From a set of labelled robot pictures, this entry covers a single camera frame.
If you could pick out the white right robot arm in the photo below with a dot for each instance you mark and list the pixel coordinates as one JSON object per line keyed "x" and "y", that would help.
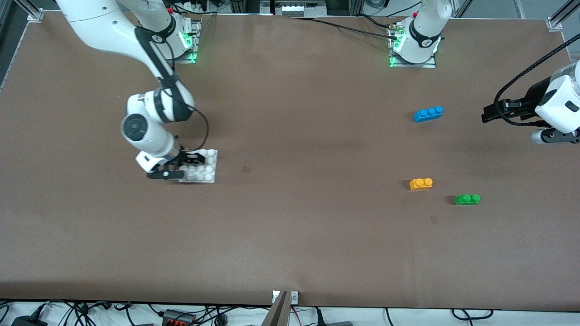
{"x": 149, "y": 131}

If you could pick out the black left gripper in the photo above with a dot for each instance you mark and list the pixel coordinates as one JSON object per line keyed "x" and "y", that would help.
{"x": 531, "y": 100}

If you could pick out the black adapter with red connectors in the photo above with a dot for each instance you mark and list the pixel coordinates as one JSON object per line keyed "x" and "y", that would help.
{"x": 179, "y": 317}

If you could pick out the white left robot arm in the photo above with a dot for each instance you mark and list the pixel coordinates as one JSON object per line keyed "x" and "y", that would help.
{"x": 562, "y": 97}

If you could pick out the small metal edge bracket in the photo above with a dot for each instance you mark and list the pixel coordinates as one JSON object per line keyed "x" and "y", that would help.
{"x": 294, "y": 297}

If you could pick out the white power strip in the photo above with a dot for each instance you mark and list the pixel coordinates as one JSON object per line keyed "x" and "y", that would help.
{"x": 299, "y": 8}

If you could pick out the yellow two-stud block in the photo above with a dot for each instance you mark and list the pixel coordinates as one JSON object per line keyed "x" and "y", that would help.
{"x": 420, "y": 184}

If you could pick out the grey wedge camera post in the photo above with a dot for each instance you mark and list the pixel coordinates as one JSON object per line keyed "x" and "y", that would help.
{"x": 277, "y": 314}

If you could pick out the green two-stud block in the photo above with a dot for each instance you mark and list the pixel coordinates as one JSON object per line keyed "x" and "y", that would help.
{"x": 466, "y": 199}

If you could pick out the white studded base plate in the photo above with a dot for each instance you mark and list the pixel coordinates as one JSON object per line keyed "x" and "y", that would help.
{"x": 206, "y": 174}

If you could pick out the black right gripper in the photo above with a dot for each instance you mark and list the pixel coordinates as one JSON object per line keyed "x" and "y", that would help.
{"x": 184, "y": 157}

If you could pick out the aluminium frame rail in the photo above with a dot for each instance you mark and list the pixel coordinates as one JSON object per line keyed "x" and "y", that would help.
{"x": 568, "y": 9}

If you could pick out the blue three-stud block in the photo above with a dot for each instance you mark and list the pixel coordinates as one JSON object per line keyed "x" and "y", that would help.
{"x": 428, "y": 114}

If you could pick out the metal corner bracket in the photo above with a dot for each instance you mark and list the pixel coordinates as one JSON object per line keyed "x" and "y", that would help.
{"x": 555, "y": 23}
{"x": 35, "y": 17}

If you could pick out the black power adapter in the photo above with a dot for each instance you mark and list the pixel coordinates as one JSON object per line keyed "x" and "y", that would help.
{"x": 27, "y": 322}

